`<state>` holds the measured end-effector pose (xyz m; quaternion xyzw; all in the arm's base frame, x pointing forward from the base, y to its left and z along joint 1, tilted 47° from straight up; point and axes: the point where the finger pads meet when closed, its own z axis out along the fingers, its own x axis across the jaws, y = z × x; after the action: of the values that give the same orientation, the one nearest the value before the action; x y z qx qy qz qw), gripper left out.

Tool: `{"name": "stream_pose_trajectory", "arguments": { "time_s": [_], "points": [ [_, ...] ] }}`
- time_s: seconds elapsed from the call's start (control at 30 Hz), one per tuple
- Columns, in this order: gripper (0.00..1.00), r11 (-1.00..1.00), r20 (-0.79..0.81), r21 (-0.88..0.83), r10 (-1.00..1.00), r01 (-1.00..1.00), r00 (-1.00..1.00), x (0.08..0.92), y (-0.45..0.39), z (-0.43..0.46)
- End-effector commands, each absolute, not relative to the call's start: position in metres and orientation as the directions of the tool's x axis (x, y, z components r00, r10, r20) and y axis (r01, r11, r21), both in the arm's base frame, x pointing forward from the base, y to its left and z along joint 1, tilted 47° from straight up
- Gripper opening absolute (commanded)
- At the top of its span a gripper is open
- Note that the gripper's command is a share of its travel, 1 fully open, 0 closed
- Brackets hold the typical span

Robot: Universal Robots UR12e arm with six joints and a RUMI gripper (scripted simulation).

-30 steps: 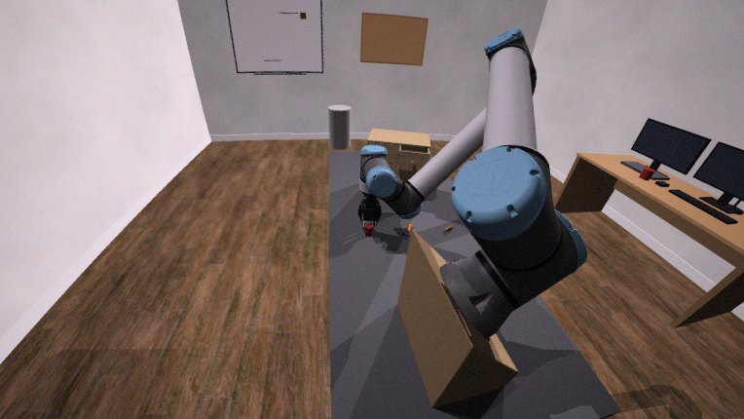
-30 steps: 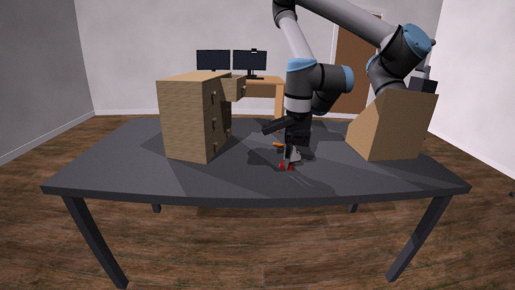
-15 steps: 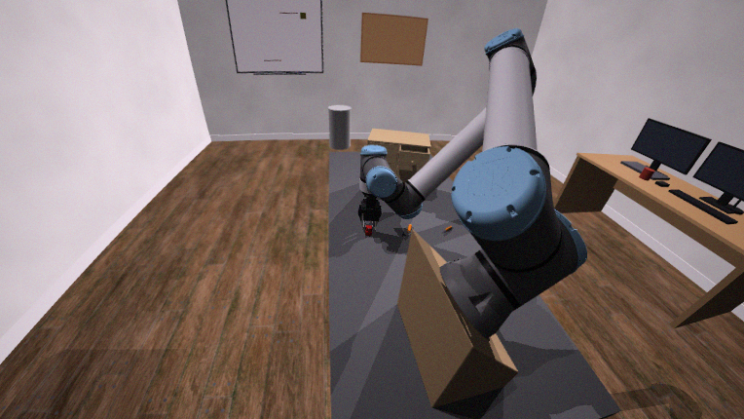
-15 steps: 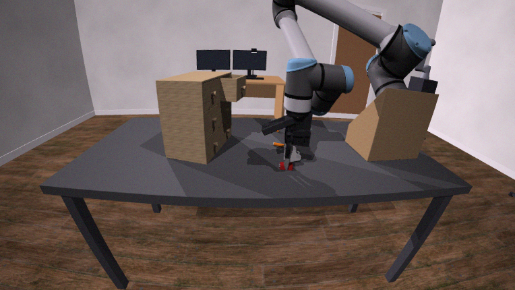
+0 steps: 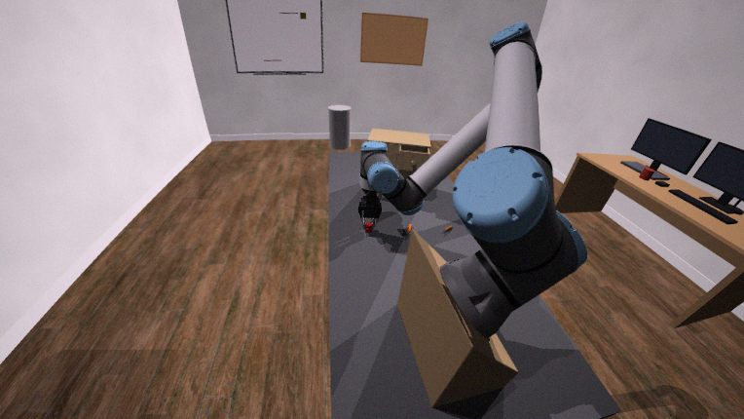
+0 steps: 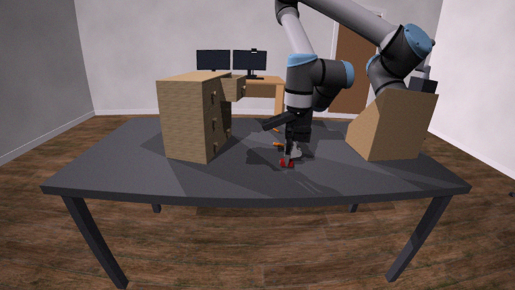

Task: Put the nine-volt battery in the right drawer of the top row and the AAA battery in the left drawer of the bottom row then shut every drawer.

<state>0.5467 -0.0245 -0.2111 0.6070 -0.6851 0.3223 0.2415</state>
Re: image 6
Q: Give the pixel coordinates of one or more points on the red nine-volt battery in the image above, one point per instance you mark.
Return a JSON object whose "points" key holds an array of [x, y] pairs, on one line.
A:
{"points": [[283, 164]]}

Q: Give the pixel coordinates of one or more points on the wooden chest of drawers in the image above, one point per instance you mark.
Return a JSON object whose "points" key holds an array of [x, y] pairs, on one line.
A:
{"points": [[181, 110]]}

